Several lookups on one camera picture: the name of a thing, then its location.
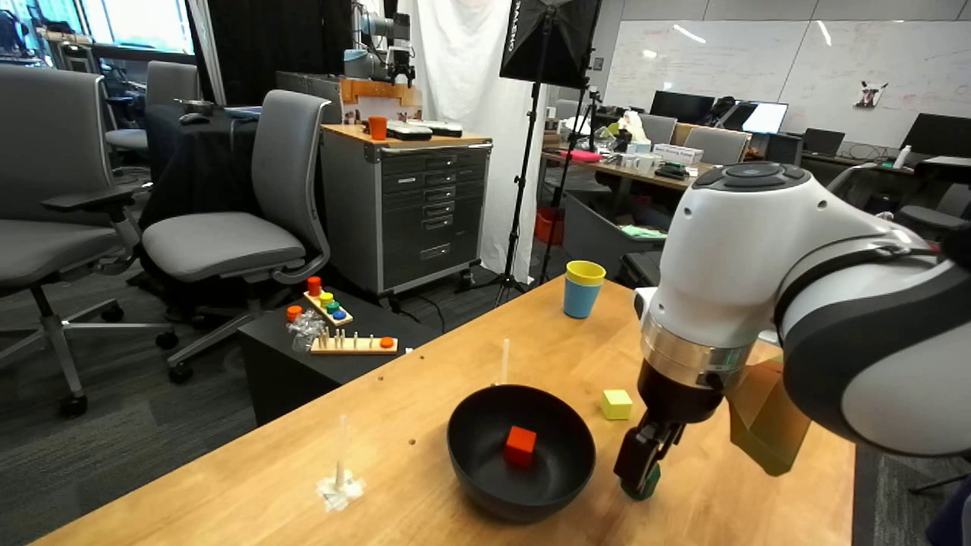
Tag white backdrop curtain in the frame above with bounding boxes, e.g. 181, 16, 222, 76
406, 0, 554, 286

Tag yellow wrist camera mount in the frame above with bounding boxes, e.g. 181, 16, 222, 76
724, 353, 813, 479

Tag yellow cube block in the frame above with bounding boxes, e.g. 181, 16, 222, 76
599, 385, 637, 426

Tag blue plastic cup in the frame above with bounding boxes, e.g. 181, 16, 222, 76
562, 277, 603, 320

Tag cluttered wooden desk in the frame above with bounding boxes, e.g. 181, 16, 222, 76
543, 133, 711, 200

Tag black light stand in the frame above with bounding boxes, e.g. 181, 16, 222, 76
496, 18, 554, 298

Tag clear plastic bag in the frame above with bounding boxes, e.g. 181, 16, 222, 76
281, 300, 331, 354

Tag grey office chair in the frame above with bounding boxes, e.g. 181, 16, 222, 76
687, 123, 755, 170
138, 88, 334, 385
0, 64, 181, 418
103, 57, 202, 156

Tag black computer monitor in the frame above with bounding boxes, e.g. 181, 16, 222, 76
648, 88, 717, 127
898, 111, 971, 161

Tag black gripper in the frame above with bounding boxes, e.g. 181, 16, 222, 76
611, 357, 727, 504

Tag colourful peg stacker toy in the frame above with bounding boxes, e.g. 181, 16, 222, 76
301, 274, 356, 327

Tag black bowl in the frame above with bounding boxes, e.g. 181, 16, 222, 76
447, 381, 599, 525

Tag clear plastic stand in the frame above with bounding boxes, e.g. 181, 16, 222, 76
315, 406, 366, 514

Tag black cloth covered table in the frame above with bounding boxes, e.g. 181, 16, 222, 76
138, 101, 267, 229

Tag black flat devices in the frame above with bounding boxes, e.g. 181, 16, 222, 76
389, 119, 467, 140

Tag red bin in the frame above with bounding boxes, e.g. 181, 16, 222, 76
534, 207, 566, 252

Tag black panel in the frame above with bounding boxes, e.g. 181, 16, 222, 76
207, 0, 359, 104

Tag black softbox light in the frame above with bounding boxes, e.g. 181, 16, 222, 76
496, 0, 603, 92

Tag grey metal drawer cabinet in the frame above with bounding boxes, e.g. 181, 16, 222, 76
318, 122, 495, 300

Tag yellow plastic cup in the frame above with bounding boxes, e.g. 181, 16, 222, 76
562, 257, 611, 289

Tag red cube block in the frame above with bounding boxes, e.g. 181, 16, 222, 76
500, 422, 540, 469

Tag black box stool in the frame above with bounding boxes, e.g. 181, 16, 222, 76
235, 292, 449, 429

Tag wall whiteboard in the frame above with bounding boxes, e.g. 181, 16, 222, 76
603, 18, 971, 156

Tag laptop with white screen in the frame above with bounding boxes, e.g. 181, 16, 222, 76
741, 101, 791, 137

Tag orange wooden box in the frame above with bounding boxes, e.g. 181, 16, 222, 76
336, 76, 422, 122

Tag wooden peg board toy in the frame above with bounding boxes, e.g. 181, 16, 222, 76
306, 327, 404, 357

